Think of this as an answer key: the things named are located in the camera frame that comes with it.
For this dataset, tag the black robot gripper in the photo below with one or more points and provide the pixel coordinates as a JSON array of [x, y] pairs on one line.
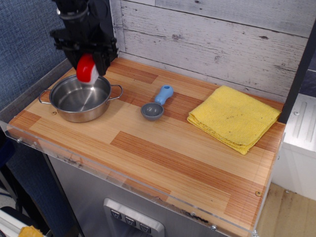
[[75, 39]]

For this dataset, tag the red and white sushi toy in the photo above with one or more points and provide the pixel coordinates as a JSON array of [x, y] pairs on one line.
[[86, 70]]

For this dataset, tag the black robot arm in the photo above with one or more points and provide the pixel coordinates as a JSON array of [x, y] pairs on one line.
[[73, 10]]

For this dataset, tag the stainless steel pot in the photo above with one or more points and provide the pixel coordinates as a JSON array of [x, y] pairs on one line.
[[78, 102]]

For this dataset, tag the blue and grey scoop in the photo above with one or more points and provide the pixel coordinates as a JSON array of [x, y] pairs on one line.
[[153, 111]]

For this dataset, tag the clear acrylic table guard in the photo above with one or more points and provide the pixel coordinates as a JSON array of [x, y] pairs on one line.
[[167, 171]]

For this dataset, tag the folded yellow cloth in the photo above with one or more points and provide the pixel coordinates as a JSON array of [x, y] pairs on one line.
[[234, 118]]

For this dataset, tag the silver control panel with buttons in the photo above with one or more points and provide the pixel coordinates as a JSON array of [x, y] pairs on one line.
[[124, 221]]

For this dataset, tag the yellow object bottom left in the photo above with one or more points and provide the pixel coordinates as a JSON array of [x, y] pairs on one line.
[[30, 231]]

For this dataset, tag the white cabinet at right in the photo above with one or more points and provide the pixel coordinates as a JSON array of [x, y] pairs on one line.
[[295, 168]]

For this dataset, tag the black right vertical post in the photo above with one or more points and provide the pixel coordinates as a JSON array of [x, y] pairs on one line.
[[299, 77]]

